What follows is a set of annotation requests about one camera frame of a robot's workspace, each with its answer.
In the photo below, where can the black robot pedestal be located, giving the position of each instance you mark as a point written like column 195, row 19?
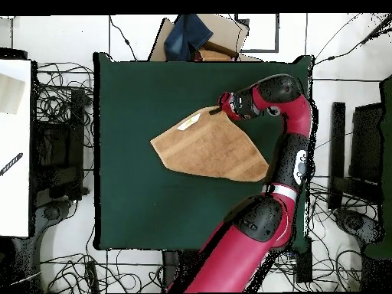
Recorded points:
column 171, row 266

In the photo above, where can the narrow black post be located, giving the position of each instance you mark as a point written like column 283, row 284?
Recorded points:
column 337, row 153

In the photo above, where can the tan towel in box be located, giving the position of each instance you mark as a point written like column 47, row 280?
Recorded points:
column 214, row 56

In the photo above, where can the black round caster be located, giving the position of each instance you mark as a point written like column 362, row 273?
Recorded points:
column 52, row 212

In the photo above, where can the wide black stand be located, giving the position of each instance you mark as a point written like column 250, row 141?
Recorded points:
column 366, row 144

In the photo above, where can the small black box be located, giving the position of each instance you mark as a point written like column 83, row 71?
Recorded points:
column 303, row 266

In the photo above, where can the dark green table cloth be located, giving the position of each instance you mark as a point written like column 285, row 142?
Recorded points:
column 137, row 199

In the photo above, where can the black ridged tool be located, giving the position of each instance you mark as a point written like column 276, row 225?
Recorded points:
column 10, row 164

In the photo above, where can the black equipment rack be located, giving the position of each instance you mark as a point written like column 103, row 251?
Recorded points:
column 76, row 137

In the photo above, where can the tan terry towel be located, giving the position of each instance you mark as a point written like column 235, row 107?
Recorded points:
column 208, row 150

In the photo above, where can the black rectangular floor frame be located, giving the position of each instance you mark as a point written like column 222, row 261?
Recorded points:
column 277, row 33

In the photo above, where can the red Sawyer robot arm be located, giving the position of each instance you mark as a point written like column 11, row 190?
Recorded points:
column 239, row 260

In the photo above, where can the white desk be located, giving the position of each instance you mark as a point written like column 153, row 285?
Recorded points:
column 15, row 199

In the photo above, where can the blue jeans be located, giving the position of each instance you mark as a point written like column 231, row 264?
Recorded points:
column 183, row 36

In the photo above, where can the beige block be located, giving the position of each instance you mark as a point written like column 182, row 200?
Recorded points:
column 10, row 95

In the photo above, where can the cardboard box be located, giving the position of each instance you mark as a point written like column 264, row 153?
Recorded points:
column 226, row 30

